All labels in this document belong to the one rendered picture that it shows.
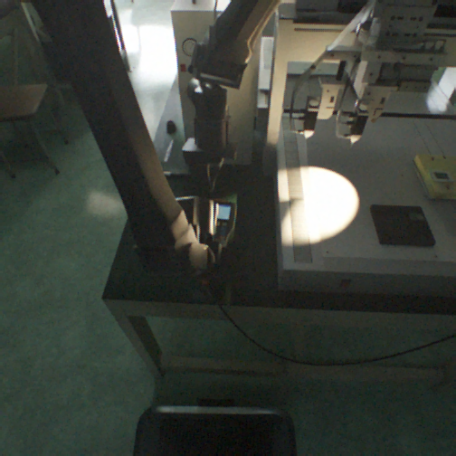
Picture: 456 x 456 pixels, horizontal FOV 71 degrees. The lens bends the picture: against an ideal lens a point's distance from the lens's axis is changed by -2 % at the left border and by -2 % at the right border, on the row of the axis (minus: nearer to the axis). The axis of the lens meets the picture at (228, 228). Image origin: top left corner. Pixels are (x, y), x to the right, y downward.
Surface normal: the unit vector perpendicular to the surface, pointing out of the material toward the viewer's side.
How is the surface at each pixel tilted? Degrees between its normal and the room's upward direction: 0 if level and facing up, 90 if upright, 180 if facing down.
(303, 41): 90
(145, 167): 70
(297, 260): 0
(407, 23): 90
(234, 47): 119
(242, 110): 90
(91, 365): 0
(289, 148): 0
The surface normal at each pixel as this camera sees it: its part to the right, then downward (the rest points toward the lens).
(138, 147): 0.91, -0.03
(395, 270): 0.00, -0.63
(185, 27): -0.06, 0.77
